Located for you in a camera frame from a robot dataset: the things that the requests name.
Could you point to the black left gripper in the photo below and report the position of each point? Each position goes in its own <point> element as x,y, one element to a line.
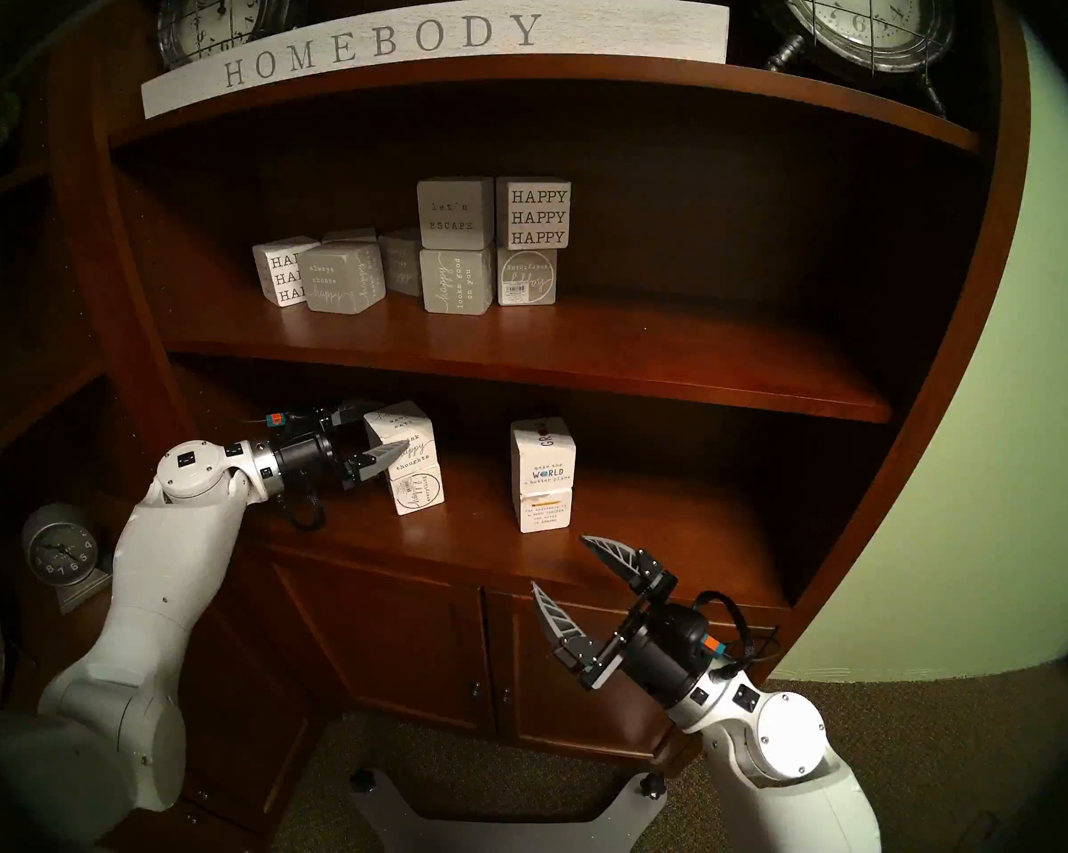
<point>307,465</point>

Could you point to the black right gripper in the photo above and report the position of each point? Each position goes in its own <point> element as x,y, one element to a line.
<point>663,647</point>

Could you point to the white think happy thoughts cube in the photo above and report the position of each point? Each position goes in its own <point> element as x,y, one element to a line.
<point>409,434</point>

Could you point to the white GROW teacher cube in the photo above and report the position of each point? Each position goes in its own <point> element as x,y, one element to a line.
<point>543,456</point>
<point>547,509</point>

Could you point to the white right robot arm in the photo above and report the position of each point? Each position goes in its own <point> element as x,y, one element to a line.
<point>791,736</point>

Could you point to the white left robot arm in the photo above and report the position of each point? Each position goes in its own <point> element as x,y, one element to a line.
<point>161,593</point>

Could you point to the white happy everything cube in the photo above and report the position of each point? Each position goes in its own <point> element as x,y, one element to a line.
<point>527,278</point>
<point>418,496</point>

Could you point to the wooden cabinet door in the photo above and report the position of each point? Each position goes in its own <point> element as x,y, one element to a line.
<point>392,638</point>
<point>520,709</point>

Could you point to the grey always choose happy cube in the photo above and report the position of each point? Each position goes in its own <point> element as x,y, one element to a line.
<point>400,260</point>
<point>338,278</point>

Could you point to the grey happy looks good cube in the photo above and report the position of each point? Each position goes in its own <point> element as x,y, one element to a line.
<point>454,283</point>

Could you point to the white HAPPY print cube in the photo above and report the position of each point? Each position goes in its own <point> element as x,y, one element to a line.
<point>538,216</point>
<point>272,269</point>

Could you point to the black base knob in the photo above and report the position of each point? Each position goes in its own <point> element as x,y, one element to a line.
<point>362,780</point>
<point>651,786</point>

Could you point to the dark wooden bookshelf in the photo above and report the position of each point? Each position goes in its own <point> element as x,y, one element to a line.
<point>543,345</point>

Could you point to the grey lets escape cube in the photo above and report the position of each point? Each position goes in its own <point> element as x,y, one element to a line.
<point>454,213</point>

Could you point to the small grey alarm clock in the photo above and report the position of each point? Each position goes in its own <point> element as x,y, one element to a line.
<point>59,549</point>

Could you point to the white HOMEBODY wooden sign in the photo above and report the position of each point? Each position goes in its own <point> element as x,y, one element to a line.
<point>409,43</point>

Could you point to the round caged metal clock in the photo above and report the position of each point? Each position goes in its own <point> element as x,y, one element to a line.
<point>214,11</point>

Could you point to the caged metal clock with stand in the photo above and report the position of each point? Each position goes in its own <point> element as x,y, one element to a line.
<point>862,16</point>

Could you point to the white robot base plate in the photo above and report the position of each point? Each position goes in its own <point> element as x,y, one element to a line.
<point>392,816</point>

